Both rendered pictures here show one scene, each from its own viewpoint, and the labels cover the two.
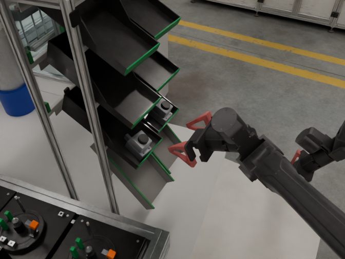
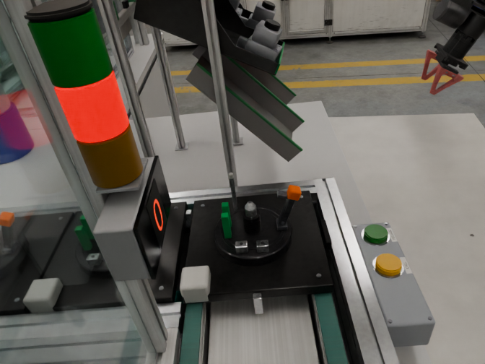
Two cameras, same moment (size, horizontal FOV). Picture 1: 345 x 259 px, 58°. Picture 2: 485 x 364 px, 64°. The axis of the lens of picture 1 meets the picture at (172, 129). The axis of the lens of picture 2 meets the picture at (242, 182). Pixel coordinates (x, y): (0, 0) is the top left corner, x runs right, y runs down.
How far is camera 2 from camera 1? 0.58 m
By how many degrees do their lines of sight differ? 15
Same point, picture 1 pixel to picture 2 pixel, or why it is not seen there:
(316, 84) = (343, 89)
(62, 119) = not seen: hidden behind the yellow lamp
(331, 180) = not seen: hidden behind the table
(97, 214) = (218, 196)
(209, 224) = (363, 176)
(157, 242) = (326, 193)
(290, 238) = (466, 155)
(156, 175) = (277, 122)
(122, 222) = (260, 191)
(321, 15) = (314, 27)
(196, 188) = (318, 151)
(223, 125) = not seen: outside the picture
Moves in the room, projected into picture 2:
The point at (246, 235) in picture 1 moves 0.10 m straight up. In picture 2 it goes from (416, 170) to (423, 136)
